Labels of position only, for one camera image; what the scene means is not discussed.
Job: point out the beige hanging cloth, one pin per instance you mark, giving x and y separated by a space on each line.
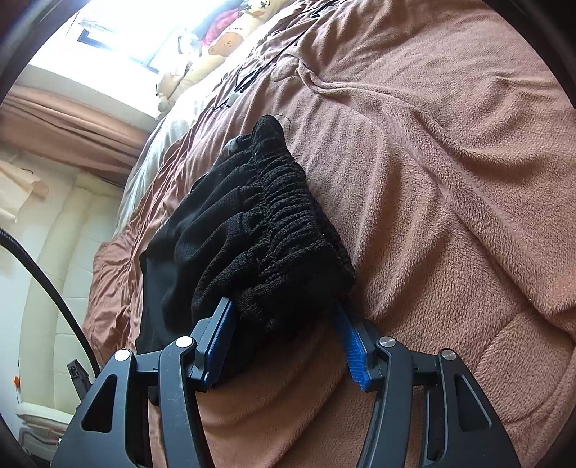
22 180

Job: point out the black pants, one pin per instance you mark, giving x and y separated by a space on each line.
252 225

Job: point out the brown curtain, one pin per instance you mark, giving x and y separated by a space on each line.
67 121

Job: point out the cream padded headboard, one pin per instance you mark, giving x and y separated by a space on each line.
54 292

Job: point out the red cloth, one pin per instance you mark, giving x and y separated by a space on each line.
220 27

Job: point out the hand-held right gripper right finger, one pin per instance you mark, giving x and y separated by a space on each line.
355 355

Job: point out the white bed sheet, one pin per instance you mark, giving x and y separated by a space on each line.
153 153

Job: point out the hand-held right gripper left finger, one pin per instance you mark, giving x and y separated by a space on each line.
220 342

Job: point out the white dressing table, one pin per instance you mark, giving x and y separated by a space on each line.
40 414

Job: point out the window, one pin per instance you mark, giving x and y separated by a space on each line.
135 27

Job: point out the brown fleece blanket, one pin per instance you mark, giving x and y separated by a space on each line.
427 180

